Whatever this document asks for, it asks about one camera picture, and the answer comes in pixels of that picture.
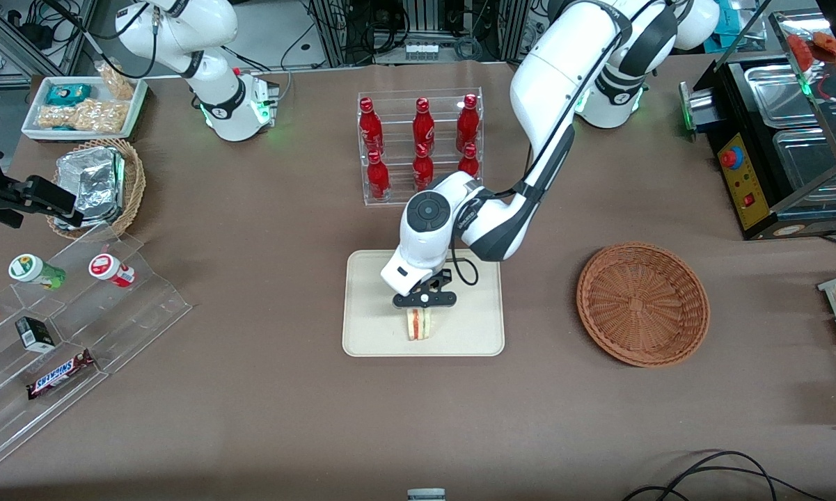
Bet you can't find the Snickers chocolate bar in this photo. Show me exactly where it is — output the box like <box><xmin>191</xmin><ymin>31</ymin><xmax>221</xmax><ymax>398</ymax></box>
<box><xmin>26</xmin><ymin>349</ymin><xmax>97</xmax><ymax>401</ymax></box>

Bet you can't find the large clear nut bag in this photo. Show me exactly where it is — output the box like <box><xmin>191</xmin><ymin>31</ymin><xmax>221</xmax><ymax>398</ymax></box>
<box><xmin>36</xmin><ymin>99</ymin><xmax>128</xmax><ymax>134</ymax></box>

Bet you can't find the red yogurt cup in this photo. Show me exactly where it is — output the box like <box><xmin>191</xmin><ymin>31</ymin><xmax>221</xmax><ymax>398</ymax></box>
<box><xmin>88</xmin><ymin>253</ymin><xmax>137</xmax><ymax>289</ymax></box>

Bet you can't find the large steel pan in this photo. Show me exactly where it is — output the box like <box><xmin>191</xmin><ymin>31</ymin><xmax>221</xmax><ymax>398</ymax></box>
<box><xmin>771</xmin><ymin>129</ymin><xmax>836</xmax><ymax>204</ymax></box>

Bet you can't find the brown wicker basket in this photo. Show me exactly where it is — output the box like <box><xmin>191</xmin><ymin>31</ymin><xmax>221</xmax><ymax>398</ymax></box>
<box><xmin>576</xmin><ymin>241</ymin><xmax>711</xmax><ymax>368</ymax></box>

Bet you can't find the green yogurt cup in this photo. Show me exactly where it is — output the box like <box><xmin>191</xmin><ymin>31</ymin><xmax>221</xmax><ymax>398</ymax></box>
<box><xmin>8</xmin><ymin>254</ymin><xmax>68</xmax><ymax>292</ymax></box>

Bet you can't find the black power adapter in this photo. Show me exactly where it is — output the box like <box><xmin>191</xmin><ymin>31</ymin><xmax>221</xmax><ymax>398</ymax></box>
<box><xmin>14</xmin><ymin>21</ymin><xmax>54</xmax><ymax>49</ymax></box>

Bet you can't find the small steel pan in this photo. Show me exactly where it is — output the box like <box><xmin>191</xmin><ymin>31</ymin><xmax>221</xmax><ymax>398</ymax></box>
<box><xmin>743</xmin><ymin>64</ymin><xmax>833</xmax><ymax>128</ymax></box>

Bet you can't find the teal snack packet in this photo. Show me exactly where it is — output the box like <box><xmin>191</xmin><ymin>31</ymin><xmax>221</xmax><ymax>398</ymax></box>
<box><xmin>45</xmin><ymin>83</ymin><xmax>93</xmax><ymax>107</ymax></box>

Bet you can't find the triangular sandwich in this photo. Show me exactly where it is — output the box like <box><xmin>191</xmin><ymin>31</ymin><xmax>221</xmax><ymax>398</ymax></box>
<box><xmin>406</xmin><ymin>308</ymin><xmax>434</xmax><ymax>342</ymax></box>

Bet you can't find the clear acrylic bottle rack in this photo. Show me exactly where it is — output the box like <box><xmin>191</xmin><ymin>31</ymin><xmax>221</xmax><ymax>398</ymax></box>
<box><xmin>357</xmin><ymin>88</ymin><xmax>484</xmax><ymax>207</ymax></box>

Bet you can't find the metal drawer handle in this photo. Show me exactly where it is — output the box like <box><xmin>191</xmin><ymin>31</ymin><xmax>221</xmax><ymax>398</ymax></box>
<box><xmin>678</xmin><ymin>81</ymin><xmax>717</xmax><ymax>143</ymax></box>

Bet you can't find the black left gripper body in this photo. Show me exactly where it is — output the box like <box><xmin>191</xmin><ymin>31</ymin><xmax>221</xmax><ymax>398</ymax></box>
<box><xmin>391</xmin><ymin>269</ymin><xmax>457</xmax><ymax>310</ymax></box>

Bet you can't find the red fried food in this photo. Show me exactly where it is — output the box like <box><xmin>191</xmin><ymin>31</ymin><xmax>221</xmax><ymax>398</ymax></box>
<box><xmin>783</xmin><ymin>31</ymin><xmax>836</xmax><ymax>81</ymax></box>

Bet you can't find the small black box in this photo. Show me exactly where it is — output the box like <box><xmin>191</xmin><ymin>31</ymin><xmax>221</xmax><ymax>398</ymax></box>
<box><xmin>15</xmin><ymin>317</ymin><xmax>57</xmax><ymax>353</ymax></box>

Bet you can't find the light wicker basket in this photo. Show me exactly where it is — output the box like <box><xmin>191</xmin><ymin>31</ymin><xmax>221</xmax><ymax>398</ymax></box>
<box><xmin>45</xmin><ymin>138</ymin><xmax>147</xmax><ymax>241</ymax></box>

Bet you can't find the blue paper packet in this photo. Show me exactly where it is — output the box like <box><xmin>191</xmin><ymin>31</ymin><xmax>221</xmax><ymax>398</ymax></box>
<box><xmin>713</xmin><ymin>15</ymin><xmax>743</xmax><ymax>51</ymax></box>

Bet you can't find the cream rectangular tray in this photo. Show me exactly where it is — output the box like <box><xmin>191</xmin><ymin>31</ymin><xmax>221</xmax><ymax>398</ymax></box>
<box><xmin>342</xmin><ymin>248</ymin><xmax>505</xmax><ymax>358</ymax></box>

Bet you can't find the black food warmer machine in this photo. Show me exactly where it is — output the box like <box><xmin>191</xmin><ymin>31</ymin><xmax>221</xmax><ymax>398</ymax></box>
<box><xmin>693</xmin><ymin>8</ymin><xmax>836</xmax><ymax>241</ymax></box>

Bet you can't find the black floor cable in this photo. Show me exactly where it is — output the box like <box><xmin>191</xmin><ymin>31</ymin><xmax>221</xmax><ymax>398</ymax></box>
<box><xmin>622</xmin><ymin>450</ymin><xmax>830</xmax><ymax>501</ymax></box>

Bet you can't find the small clear nut bag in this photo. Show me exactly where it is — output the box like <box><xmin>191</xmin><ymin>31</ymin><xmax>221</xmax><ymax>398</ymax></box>
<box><xmin>95</xmin><ymin>61</ymin><xmax>137</xmax><ymax>101</ymax></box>

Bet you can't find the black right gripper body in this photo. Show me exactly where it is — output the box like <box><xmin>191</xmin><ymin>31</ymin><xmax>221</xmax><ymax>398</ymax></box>
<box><xmin>0</xmin><ymin>175</ymin><xmax>78</xmax><ymax>229</ymax></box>

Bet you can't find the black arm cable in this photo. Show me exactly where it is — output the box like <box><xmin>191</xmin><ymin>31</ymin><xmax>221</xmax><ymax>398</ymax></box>
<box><xmin>448</xmin><ymin>10</ymin><xmax>669</xmax><ymax>287</ymax></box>

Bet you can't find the silver foil pack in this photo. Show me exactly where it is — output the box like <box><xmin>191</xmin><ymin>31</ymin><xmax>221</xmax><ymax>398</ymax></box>
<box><xmin>52</xmin><ymin>146</ymin><xmax>127</xmax><ymax>229</ymax></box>

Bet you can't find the clear acrylic stepped display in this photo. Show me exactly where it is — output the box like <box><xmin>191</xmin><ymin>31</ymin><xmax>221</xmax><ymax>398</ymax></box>
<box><xmin>0</xmin><ymin>224</ymin><xmax>194</xmax><ymax>471</ymax></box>

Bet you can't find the white snack tray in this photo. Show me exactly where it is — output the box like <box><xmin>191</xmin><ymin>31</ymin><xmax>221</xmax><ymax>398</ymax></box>
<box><xmin>21</xmin><ymin>75</ymin><xmax>149</xmax><ymax>143</ymax></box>

